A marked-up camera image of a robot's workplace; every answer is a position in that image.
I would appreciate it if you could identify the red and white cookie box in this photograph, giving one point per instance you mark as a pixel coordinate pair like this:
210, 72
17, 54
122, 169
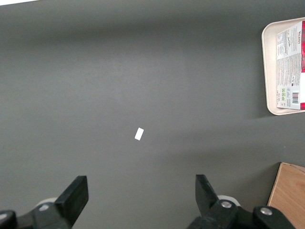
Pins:
289, 66

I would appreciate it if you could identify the wooden drawer cabinet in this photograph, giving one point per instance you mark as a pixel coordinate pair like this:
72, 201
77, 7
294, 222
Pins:
290, 186

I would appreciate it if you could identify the beige plastic tray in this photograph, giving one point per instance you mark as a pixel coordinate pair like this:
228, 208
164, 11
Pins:
269, 71

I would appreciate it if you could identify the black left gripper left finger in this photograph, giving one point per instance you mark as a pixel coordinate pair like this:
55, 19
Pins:
69, 202

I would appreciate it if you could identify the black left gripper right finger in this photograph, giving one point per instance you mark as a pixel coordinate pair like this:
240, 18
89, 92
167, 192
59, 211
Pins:
209, 205

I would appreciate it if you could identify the white tape mark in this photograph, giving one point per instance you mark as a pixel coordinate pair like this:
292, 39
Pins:
139, 134

